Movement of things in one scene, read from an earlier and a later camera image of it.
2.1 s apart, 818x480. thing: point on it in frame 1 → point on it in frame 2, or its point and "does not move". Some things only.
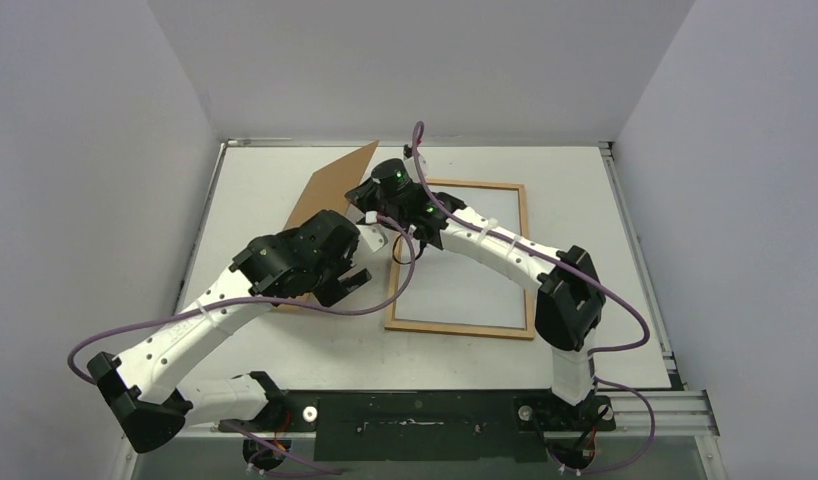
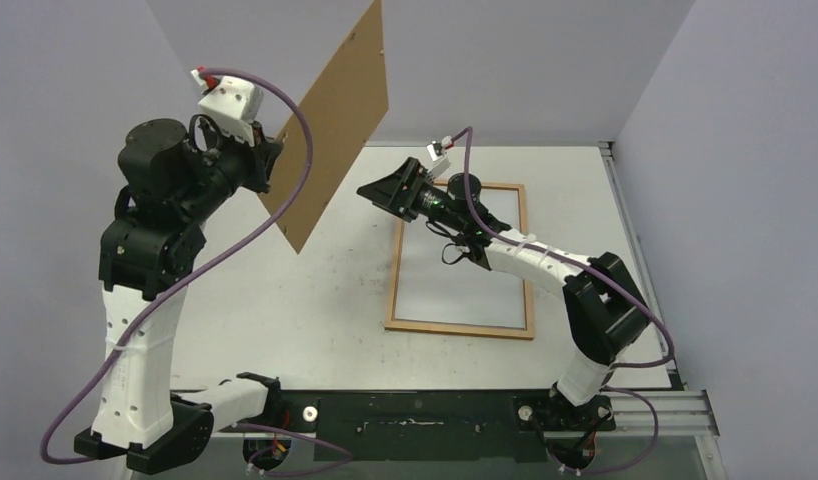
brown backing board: (331, 188) → (344, 109)
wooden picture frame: (499, 331) does not move
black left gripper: (355, 280) → (261, 157)
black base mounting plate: (437, 425) does not move
